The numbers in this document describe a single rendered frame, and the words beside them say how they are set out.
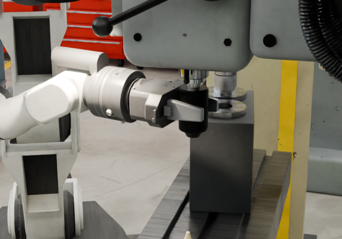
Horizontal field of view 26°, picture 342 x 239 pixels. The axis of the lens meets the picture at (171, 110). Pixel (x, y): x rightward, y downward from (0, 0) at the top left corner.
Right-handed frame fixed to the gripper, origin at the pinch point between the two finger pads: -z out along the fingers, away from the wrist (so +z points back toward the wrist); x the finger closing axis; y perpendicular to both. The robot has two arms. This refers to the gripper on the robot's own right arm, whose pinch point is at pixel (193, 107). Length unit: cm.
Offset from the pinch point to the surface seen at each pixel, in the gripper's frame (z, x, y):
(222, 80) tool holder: 9.9, 31.5, 5.0
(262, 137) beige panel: 53, 164, 68
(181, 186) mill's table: 16.3, 26.5, 27.9
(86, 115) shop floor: 229, 287, 125
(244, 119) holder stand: 1.0, 22.9, 9.1
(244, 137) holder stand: 0.0, 20.9, 11.9
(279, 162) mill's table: 3, 49, 28
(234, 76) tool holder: 8.0, 33.3, 4.1
